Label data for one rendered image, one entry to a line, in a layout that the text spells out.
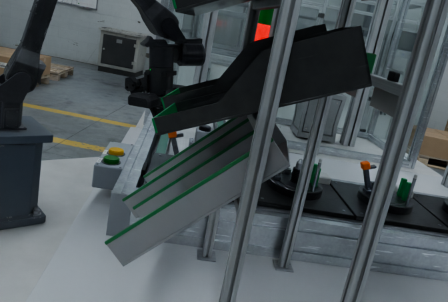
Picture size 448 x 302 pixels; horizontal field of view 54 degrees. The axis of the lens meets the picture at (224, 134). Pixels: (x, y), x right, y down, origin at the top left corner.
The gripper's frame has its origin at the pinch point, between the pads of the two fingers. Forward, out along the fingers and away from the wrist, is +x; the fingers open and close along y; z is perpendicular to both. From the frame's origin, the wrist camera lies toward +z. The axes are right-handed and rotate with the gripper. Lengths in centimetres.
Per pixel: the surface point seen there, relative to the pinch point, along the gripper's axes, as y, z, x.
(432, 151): -532, -91, 136
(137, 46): -613, 434, 51
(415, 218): -22, -61, 21
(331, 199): -16.1, -40.9, 18.3
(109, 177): 7.9, 9.2, 15.3
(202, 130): -3.2, -10.0, 2.5
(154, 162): -1.9, 2.5, 12.9
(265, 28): -26.9, -15.8, -21.8
